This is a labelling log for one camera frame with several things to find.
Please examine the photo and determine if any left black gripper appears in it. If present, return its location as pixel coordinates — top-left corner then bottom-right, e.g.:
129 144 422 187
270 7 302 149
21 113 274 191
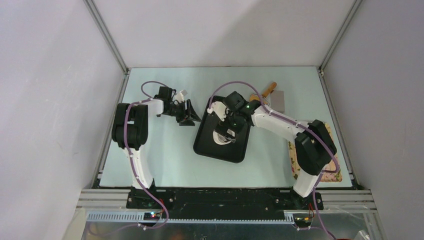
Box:
164 99 201 127

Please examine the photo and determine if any small round metal cup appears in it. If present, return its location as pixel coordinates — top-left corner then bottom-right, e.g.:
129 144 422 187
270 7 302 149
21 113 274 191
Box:
214 131 233 144

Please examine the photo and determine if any black baking tray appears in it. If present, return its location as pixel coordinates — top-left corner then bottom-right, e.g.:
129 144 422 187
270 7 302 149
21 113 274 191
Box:
193 91 252 164

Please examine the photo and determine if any wooden dough roller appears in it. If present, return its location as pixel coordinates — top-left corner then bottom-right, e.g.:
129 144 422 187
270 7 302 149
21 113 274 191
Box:
249 82 277 105

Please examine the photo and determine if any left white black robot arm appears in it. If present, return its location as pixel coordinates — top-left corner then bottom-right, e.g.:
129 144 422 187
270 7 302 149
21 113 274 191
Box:
111 85 201 208

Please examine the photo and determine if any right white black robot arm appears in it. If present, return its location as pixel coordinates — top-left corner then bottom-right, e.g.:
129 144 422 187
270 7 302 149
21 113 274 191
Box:
207 91 337 209

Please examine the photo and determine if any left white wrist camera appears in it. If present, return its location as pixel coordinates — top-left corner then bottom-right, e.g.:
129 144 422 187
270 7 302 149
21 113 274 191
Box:
174 89 188 104

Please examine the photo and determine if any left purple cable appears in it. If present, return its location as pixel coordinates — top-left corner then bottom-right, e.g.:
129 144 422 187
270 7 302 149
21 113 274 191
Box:
123 81 173 231

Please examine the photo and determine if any purple cable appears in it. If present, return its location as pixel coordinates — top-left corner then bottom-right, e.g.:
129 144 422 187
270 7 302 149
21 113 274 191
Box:
123 81 173 231
207 81 342 240

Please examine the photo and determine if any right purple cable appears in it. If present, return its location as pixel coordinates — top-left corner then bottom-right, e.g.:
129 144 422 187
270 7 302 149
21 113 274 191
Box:
207 81 342 240

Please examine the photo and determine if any metal spatula with red handle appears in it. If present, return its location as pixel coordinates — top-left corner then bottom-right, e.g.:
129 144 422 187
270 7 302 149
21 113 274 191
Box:
270 90 285 114

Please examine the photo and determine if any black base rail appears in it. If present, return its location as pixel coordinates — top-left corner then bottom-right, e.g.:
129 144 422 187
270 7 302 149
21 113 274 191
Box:
126 187 324 221

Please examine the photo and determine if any aluminium frame with cable duct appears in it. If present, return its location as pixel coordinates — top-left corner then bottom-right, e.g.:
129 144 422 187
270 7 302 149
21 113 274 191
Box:
77 187 386 240

